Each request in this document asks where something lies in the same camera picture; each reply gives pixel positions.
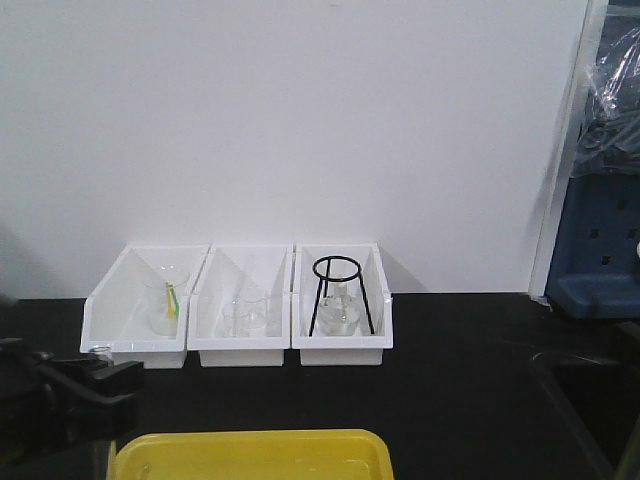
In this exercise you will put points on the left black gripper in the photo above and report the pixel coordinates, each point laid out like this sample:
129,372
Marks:
84,399

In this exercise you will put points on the glass test tube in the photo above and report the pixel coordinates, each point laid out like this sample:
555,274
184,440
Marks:
102,353

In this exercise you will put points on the yellow plastic tray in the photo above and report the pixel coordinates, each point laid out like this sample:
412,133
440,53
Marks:
274,454

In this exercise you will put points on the left white storage bin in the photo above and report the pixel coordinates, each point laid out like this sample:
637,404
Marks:
113,313

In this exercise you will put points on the white storage bin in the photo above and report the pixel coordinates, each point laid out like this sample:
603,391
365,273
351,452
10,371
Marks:
361,349
214,288
113,313

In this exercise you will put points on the yellow green stick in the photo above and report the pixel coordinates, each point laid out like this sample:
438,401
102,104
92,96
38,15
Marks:
171,300

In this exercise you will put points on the glass beaker with yellow stick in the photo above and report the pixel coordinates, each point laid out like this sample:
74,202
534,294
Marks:
154,297

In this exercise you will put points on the glass beakers in middle bin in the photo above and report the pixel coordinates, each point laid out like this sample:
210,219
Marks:
246,314

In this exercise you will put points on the middle white storage bin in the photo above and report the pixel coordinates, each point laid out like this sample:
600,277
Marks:
214,288

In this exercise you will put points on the glass flask in right bin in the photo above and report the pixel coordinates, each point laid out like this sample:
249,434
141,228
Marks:
338,312

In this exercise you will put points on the right white storage bin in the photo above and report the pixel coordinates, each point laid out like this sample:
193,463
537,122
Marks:
361,349

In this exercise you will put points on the black lab sink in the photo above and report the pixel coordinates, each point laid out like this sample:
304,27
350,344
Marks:
598,399

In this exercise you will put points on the grey pegboard drying rack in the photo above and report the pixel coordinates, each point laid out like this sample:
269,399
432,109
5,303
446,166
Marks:
594,272

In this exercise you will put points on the plastic bag with tubing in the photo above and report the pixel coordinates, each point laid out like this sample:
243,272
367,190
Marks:
608,141

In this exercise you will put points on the black wire tripod stand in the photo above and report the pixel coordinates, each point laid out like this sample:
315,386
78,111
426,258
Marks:
322,269

